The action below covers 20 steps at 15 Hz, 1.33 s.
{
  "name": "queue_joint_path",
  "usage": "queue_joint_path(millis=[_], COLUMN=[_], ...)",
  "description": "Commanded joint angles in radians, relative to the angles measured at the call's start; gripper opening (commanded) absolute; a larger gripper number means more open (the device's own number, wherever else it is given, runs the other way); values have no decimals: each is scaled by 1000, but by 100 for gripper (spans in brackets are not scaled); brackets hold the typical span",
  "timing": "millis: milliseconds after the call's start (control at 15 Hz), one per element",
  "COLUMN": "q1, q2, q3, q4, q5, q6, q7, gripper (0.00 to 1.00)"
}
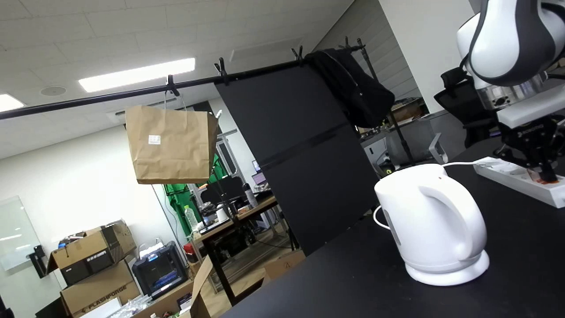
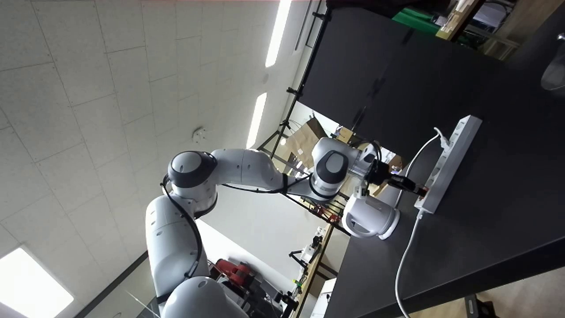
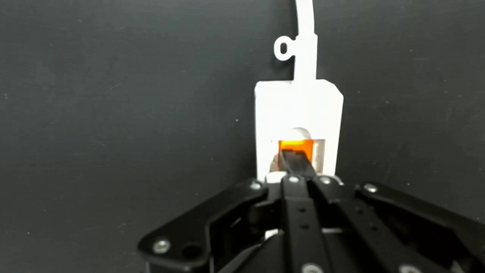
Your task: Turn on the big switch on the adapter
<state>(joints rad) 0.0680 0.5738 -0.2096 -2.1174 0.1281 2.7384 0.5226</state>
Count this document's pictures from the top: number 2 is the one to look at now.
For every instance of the long ceiling light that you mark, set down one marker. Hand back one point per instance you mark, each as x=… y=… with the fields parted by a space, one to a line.
x=277 y=32
x=28 y=285
x=256 y=117

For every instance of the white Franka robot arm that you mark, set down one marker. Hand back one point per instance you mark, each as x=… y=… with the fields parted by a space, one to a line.
x=176 y=235

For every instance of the red machine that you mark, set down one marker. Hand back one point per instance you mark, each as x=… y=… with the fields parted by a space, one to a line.
x=231 y=274

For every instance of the white electric kettle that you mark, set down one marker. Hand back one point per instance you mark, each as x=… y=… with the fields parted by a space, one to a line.
x=371 y=218

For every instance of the black backdrop panel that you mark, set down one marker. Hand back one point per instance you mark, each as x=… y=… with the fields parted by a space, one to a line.
x=363 y=71

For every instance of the white power strip adapter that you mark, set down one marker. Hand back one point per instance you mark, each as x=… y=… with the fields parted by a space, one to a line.
x=450 y=161

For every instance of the grey round object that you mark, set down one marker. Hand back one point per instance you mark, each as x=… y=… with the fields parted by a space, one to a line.
x=554 y=73

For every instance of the black backdrop pole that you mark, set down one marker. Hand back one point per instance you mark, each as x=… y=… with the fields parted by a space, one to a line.
x=300 y=71

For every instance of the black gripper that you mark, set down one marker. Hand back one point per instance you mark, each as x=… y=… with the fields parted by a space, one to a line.
x=381 y=170

